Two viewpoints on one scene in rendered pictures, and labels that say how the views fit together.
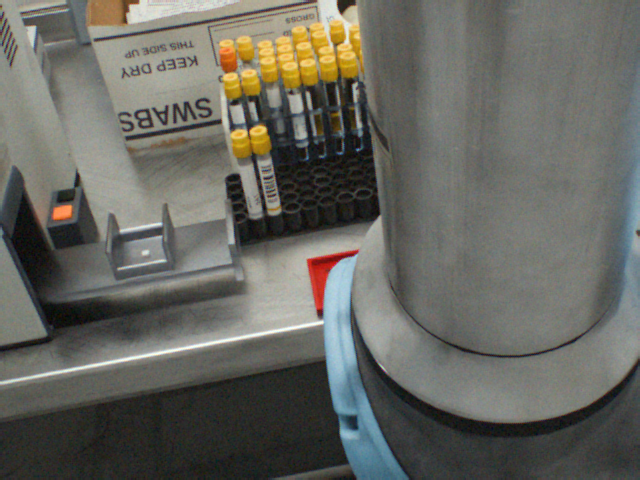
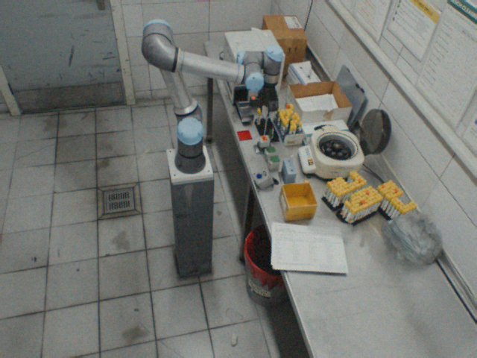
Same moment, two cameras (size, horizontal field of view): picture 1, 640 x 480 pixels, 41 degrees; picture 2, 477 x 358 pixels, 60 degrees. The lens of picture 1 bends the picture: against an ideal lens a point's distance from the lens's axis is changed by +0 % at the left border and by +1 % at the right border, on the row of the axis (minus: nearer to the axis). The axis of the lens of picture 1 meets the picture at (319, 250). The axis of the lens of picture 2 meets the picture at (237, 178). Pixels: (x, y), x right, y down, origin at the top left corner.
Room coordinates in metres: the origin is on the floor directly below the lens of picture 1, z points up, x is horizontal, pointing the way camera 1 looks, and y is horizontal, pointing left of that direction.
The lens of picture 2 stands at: (0.10, -1.61, 2.33)
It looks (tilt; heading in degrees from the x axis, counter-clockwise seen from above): 47 degrees down; 74
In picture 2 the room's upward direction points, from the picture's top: 5 degrees clockwise
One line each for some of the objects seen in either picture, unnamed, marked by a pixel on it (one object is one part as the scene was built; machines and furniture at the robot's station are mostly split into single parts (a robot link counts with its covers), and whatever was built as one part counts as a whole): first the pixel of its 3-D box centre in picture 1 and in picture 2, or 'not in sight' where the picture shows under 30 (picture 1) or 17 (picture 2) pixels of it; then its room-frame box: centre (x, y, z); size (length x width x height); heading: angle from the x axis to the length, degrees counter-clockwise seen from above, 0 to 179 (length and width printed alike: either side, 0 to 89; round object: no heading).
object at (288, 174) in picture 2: not in sight; (288, 173); (0.69, -0.36, 0.92); 0.10 x 0.07 x 0.10; 86
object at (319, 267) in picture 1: (350, 279); (244, 135); (0.56, -0.02, 0.88); 0.07 x 0.07 x 0.01; 2
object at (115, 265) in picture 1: (118, 254); (243, 105); (0.59, 0.17, 0.92); 0.21 x 0.07 x 0.05; 92
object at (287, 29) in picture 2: not in sight; (282, 39); (0.98, 0.77, 0.97); 0.31 x 0.23 x 0.18; 85
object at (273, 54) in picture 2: not in sight; (272, 60); (0.62, -0.11, 1.38); 0.09 x 0.08 x 0.11; 173
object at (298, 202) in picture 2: not in sight; (297, 201); (0.68, -0.54, 0.93); 0.13 x 0.13 x 0.10; 88
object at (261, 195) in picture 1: (309, 155); (267, 123); (0.68, -0.01, 0.93); 0.17 x 0.09 x 0.11; 93
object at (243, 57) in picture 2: not in sight; (250, 62); (0.52, -0.12, 1.38); 0.11 x 0.11 x 0.08; 83
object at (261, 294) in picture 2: not in sight; (273, 267); (0.68, -0.45, 0.22); 0.38 x 0.37 x 0.44; 92
